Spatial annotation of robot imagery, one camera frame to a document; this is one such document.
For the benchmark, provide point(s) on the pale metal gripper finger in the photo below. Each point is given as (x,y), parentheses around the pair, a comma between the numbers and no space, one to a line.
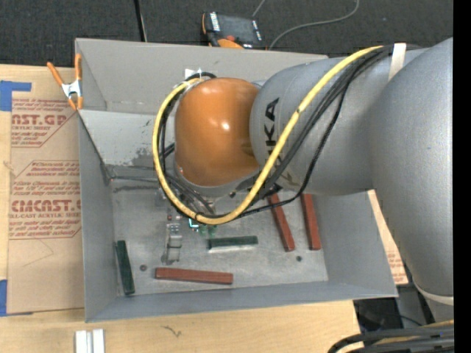
(174,238)
(171,256)

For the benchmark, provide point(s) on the black cylinder on white bracket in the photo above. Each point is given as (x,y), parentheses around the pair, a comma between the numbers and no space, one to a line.
(232,195)

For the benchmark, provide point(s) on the brown cardboard board, red print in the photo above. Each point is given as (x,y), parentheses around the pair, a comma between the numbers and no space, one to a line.
(44,263)

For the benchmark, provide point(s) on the grey metal bin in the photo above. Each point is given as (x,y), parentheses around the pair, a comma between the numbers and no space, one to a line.
(338,248)

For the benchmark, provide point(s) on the dark green flat block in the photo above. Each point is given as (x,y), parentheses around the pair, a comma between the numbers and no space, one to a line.
(232,242)
(125,267)

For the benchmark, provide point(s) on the red-brown flat block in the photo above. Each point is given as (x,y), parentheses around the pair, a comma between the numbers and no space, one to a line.
(194,276)
(311,223)
(283,226)

